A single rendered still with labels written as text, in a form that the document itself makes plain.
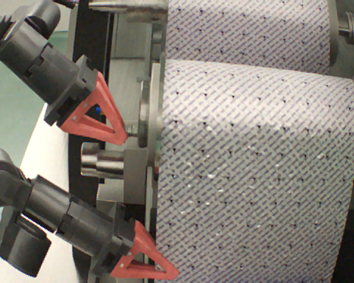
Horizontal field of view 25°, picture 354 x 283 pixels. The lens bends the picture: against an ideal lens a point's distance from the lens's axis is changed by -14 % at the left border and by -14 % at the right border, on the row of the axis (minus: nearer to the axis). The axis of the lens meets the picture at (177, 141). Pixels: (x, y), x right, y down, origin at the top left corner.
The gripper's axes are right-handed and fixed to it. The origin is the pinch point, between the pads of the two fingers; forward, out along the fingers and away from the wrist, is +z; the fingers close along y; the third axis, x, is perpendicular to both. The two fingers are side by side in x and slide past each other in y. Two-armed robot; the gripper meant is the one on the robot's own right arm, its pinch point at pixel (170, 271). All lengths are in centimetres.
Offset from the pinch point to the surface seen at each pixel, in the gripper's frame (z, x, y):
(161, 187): -6.5, 9.4, 0.2
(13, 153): -19, -133, -302
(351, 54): 19, 30, -43
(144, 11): -16.1, 19.9, -28.1
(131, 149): -10.3, 8.9, -7.2
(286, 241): 10.0, 10.3, 0.2
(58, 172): -11, -26, -71
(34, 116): -16, -131, -361
